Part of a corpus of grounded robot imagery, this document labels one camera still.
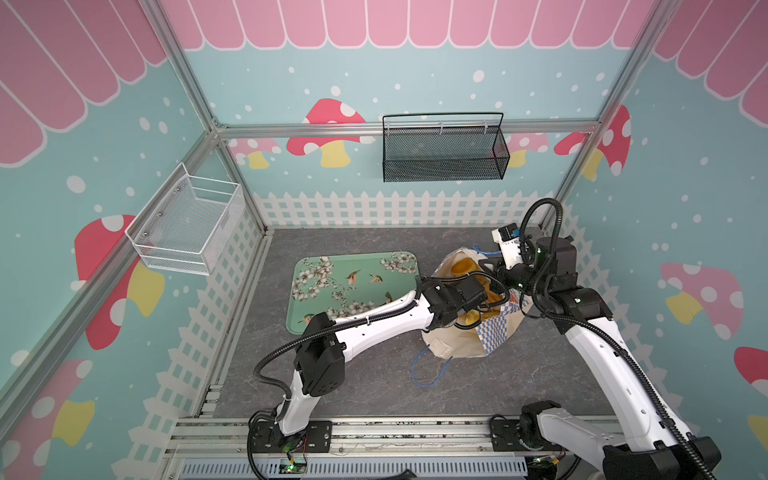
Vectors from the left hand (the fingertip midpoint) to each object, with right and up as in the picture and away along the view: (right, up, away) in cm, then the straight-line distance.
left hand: (425, 302), depth 81 cm
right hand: (+13, +11, -9) cm, 19 cm away
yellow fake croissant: (+13, +10, +10) cm, 19 cm away
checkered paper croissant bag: (+19, -5, 0) cm, 20 cm away
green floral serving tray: (-27, +3, +22) cm, 35 cm away
